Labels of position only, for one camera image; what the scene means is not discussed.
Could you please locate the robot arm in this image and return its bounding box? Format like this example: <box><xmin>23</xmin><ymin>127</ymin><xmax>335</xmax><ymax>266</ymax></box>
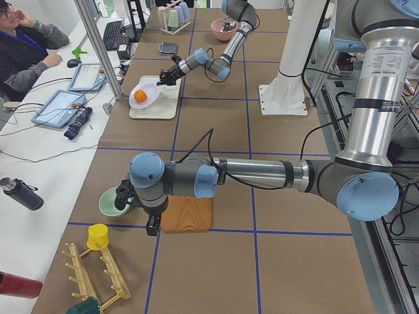
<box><xmin>157</xmin><ymin>0</ymin><xmax>259</xmax><ymax>86</ymax></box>
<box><xmin>115</xmin><ymin>1</ymin><xmax>418</xmax><ymax>236</ymax></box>

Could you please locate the metal scoop in bowl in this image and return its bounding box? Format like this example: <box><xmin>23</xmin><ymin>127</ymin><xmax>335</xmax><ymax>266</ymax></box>
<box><xmin>221</xmin><ymin>16</ymin><xmax>235</xmax><ymax>32</ymax></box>

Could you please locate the cream bear print tray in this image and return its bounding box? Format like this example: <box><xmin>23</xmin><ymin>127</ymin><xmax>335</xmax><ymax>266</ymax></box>
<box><xmin>129</xmin><ymin>75</ymin><xmax>181</xmax><ymax>120</ymax></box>

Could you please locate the orange fruit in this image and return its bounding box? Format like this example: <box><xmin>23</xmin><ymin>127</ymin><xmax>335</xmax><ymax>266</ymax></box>
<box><xmin>134</xmin><ymin>89</ymin><xmax>147</xmax><ymax>103</ymax></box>

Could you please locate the wooden cutting board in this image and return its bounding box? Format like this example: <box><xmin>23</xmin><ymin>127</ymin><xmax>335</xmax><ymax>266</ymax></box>
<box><xmin>161</xmin><ymin>196</ymin><xmax>213</xmax><ymax>234</ymax></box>

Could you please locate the black keyboard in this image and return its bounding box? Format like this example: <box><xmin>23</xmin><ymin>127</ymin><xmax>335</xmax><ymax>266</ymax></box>
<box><xmin>102</xmin><ymin>20</ymin><xmax>123</xmax><ymax>51</ymax></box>

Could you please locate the pink bowl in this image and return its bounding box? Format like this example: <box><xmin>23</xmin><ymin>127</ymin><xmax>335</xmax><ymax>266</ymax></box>
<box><xmin>210</xmin><ymin>18</ymin><xmax>238</xmax><ymax>42</ymax></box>

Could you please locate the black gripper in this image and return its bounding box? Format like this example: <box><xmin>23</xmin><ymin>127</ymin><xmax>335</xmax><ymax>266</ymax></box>
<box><xmin>156</xmin><ymin>55</ymin><xmax>183</xmax><ymax>86</ymax></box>
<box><xmin>114</xmin><ymin>179</ymin><xmax>169</xmax><ymax>236</ymax></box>

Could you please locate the near teach pendant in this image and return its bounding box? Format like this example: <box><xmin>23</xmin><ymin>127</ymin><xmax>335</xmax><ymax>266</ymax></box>
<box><xmin>31</xmin><ymin>90</ymin><xmax>86</xmax><ymax>129</ymax></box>

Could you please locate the teach pendant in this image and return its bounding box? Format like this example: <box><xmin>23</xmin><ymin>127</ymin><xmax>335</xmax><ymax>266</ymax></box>
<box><xmin>67</xmin><ymin>63</ymin><xmax>106</xmax><ymax>92</ymax></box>
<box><xmin>31</xmin><ymin>90</ymin><xmax>86</xmax><ymax>129</ymax></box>

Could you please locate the dark green cup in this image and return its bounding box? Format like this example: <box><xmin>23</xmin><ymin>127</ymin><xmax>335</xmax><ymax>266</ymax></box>
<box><xmin>65</xmin><ymin>296</ymin><xmax>101</xmax><ymax>314</ymax></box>

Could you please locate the yellow cup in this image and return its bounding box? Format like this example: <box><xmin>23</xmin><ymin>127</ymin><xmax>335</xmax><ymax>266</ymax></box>
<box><xmin>86</xmin><ymin>224</ymin><xmax>109</xmax><ymax>251</ymax></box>

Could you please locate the red bottle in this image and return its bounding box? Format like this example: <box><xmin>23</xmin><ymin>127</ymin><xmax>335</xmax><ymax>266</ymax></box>
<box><xmin>1</xmin><ymin>271</ymin><xmax>43</xmax><ymax>299</ymax></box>

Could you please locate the seated person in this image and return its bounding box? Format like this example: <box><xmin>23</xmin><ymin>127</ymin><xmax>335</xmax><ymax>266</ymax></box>
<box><xmin>1</xmin><ymin>1</ymin><xmax>69</xmax><ymax>101</ymax></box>

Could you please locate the black bottle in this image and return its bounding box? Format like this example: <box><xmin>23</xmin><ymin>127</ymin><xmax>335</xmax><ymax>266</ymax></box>
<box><xmin>1</xmin><ymin>177</ymin><xmax>44</xmax><ymax>211</ymax></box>

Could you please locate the aluminium camera post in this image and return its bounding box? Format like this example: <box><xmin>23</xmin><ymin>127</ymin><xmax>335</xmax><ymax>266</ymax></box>
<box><xmin>74</xmin><ymin>0</ymin><xmax>123</xmax><ymax>100</ymax></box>

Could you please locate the far teach pendant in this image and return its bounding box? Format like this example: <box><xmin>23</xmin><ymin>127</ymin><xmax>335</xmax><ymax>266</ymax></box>
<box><xmin>67</xmin><ymin>63</ymin><xmax>106</xmax><ymax>92</ymax></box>

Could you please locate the white round plate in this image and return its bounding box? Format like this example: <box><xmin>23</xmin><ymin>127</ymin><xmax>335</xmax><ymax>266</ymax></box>
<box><xmin>129</xmin><ymin>81</ymin><xmax>161</xmax><ymax>109</ymax></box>

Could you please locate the light green bowl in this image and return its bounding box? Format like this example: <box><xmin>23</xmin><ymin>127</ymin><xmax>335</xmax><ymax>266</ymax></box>
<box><xmin>99</xmin><ymin>187</ymin><xmax>130</xmax><ymax>217</ymax></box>

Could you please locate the white wire cup rack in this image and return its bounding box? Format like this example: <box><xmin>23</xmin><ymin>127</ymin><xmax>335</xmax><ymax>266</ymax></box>
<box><xmin>160</xmin><ymin>20</ymin><xmax>191</xmax><ymax>35</ymax></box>

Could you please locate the black computer mouse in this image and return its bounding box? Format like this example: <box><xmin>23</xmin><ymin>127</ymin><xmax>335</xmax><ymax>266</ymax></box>
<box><xmin>67</xmin><ymin>59</ymin><xmax>82</xmax><ymax>68</ymax></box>

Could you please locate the small metal cup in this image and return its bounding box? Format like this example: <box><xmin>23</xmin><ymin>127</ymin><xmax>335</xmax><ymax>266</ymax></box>
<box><xmin>102</xmin><ymin>103</ymin><xmax>112</xmax><ymax>114</ymax></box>

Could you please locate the folded dark blue umbrella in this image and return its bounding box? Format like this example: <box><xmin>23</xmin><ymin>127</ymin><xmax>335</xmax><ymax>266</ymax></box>
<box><xmin>64</xmin><ymin>107</ymin><xmax>93</xmax><ymax>140</ymax></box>

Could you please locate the wooden cup rack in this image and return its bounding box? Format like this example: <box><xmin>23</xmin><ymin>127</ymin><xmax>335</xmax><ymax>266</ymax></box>
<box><xmin>62</xmin><ymin>242</ymin><xmax>132</xmax><ymax>313</ymax></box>

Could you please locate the folded grey cloth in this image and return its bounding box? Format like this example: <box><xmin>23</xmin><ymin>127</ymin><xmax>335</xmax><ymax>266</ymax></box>
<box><xmin>158</xmin><ymin>42</ymin><xmax>178</xmax><ymax>56</ymax></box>

